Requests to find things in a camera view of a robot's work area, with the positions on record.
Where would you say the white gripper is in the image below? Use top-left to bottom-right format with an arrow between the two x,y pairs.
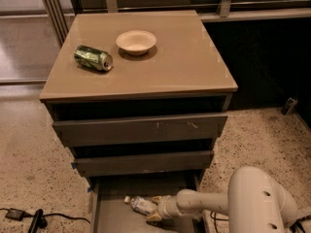
146,195 -> 181,222

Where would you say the clear plastic water bottle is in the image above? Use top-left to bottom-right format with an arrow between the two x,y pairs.
124,196 -> 156,216

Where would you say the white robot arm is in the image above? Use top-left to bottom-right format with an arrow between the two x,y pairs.
147,166 -> 298,233

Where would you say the grey bottom drawer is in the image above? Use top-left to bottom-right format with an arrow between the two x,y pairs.
90,171 -> 209,233

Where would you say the grey drawer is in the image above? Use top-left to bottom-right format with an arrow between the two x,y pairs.
52,114 -> 227,147
74,150 -> 214,177
90,171 -> 209,233

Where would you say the grey middle drawer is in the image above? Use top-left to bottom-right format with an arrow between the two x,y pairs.
74,150 -> 214,177

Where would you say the grey top drawer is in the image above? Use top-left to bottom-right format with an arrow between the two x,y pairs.
52,114 -> 227,147

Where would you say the grey drawer cabinet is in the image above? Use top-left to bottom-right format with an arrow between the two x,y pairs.
39,10 -> 239,180

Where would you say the black power adapter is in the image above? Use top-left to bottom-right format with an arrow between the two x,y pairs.
5,209 -> 24,221

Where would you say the white power strip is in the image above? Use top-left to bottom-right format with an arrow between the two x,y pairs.
297,206 -> 311,233

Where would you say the green soda can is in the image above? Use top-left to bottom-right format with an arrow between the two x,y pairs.
74,45 -> 113,72

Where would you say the white paper bowl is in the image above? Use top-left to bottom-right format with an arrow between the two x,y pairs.
116,30 -> 156,56

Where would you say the small grey floor device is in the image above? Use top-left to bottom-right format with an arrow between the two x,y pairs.
281,97 -> 298,116

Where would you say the black coiled cable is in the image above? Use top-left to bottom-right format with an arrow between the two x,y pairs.
210,211 -> 229,223

